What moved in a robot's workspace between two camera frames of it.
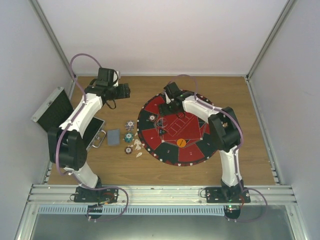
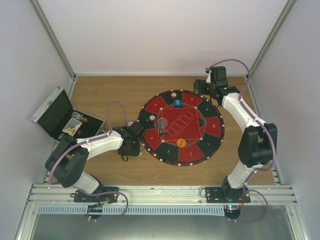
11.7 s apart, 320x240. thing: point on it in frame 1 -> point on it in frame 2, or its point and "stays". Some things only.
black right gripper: x=164 y=111 -> x=199 y=83
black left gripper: x=125 y=92 -> x=135 y=153
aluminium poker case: x=54 y=112 stays
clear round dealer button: x=162 y=122 stays
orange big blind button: x=181 y=142 stays
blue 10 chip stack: x=129 y=125 stays
